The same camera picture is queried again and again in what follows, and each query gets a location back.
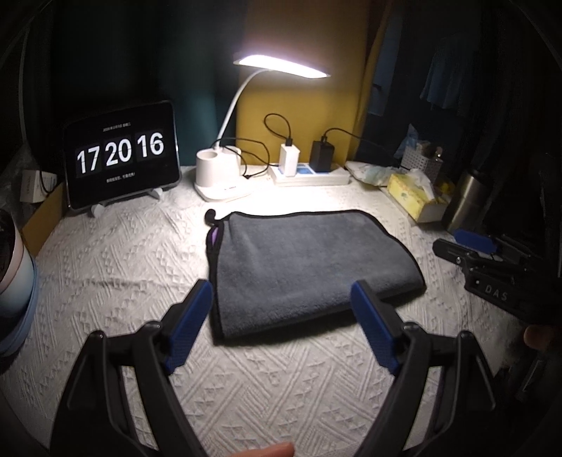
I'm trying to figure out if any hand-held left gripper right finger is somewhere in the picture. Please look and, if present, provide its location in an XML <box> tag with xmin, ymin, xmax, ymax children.
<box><xmin>350</xmin><ymin>280</ymin><xmax>497</xmax><ymax>457</ymax></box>

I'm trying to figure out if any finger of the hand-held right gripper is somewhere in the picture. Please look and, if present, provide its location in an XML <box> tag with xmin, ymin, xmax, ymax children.
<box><xmin>453</xmin><ymin>228</ymin><xmax>500</xmax><ymax>255</ymax></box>
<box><xmin>432</xmin><ymin>239</ymin><xmax>482</xmax><ymax>267</ymax></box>

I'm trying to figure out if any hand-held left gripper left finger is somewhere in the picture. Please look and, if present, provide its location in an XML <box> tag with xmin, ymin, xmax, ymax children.
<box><xmin>49</xmin><ymin>279</ymin><xmax>214</xmax><ymax>457</ymax></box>

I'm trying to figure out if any grey towel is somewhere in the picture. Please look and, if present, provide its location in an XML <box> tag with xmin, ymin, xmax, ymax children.
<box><xmin>204</xmin><ymin>210</ymin><xmax>427</xmax><ymax>340</ymax></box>

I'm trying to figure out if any person's right hand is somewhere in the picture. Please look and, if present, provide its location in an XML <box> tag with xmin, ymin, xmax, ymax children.
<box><xmin>524</xmin><ymin>324</ymin><xmax>556</xmax><ymax>350</ymax></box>

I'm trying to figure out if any person's left hand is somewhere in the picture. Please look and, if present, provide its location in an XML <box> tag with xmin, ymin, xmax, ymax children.
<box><xmin>218</xmin><ymin>440</ymin><xmax>296</xmax><ymax>457</ymax></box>

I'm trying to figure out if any steel bottle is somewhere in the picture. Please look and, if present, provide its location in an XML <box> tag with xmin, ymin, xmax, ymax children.
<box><xmin>441</xmin><ymin>169</ymin><xmax>491</xmax><ymax>236</ymax></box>

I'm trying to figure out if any yellow tissue box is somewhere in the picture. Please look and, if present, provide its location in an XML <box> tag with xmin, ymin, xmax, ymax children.
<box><xmin>387</xmin><ymin>169</ymin><xmax>447</xmax><ymax>223</ymax></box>

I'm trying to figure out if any white textured tablecloth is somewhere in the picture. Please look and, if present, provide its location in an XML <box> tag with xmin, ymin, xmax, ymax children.
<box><xmin>0</xmin><ymin>165</ymin><xmax>528</xmax><ymax>457</ymax></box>

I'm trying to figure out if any white grid basket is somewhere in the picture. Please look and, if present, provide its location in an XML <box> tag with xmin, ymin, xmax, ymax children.
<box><xmin>401</xmin><ymin>141</ymin><xmax>444</xmax><ymax>184</ymax></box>

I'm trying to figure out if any pack of wipes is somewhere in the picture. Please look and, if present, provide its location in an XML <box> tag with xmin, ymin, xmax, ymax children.
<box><xmin>345</xmin><ymin>160</ymin><xmax>397</xmax><ymax>188</ymax></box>

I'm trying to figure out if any white power strip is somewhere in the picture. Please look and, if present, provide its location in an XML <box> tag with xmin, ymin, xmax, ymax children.
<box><xmin>270</xmin><ymin>162</ymin><xmax>351</xmax><ymax>187</ymax></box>

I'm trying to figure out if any white tablet stand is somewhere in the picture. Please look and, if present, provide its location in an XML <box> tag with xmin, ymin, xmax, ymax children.
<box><xmin>85</xmin><ymin>187</ymin><xmax>165</xmax><ymax>219</ymax></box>

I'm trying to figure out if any white desk lamp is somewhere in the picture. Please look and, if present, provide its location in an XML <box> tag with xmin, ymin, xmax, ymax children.
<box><xmin>194</xmin><ymin>51</ymin><xmax>331</xmax><ymax>203</ymax></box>

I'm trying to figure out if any blue hanging garment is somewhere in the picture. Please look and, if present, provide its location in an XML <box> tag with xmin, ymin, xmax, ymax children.
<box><xmin>419</xmin><ymin>44</ymin><xmax>480</xmax><ymax>117</ymax></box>

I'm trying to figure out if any black charger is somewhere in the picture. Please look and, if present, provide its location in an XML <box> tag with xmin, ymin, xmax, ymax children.
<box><xmin>311</xmin><ymin>140</ymin><xmax>334</xmax><ymax>173</ymax></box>

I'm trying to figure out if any cardboard box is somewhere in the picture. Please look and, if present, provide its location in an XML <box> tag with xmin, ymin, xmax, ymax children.
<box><xmin>22</xmin><ymin>180</ymin><xmax>67</xmax><ymax>258</ymax></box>

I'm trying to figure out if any white charger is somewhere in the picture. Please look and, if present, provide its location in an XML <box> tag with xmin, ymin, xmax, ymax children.
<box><xmin>280</xmin><ymin>143</ymin><xmax>301</xmax><ymax>177</ymax></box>

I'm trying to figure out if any tablet with clock display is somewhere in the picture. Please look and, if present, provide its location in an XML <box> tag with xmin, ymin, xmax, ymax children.
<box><xmin>61</xmin><ymin>100</ymin><xmax>182</xmax><ymax>211</ymax></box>

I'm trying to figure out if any blue hanging cloth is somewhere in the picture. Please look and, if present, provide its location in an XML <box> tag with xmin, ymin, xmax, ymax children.
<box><xmin>368</xmin><ymin>18</ymin><xmax>403</xmax><ymax>117</ymax></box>

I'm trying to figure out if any small white box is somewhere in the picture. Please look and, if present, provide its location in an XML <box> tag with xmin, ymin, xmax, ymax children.
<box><xmin>21</xmin><ymin>170</ymin><xmax>58</xmax><ymax>203</ymax></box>

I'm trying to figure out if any dark teal curtain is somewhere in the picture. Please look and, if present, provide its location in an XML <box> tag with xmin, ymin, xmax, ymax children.
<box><xmin>53</xmin><ymin>0</ymin><xmax>247</xmax><ymax>148</ymax></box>

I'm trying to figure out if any black charger cable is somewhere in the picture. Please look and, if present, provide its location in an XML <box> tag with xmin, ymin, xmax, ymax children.
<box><xmin>322</xmin><ymin>127</ymin><xmax>401</xmax><ymax>167</ymax></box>
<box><xmin>264</xmin><ymin>113</ymin><xmax>294</xmax><ymax>148</ymax></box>

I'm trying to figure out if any black lamp cable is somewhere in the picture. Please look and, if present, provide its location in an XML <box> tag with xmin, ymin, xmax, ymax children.
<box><xmin>211</xmin><ymin>137</ymin><xmax>282</xmax><ymax>180</ymax></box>

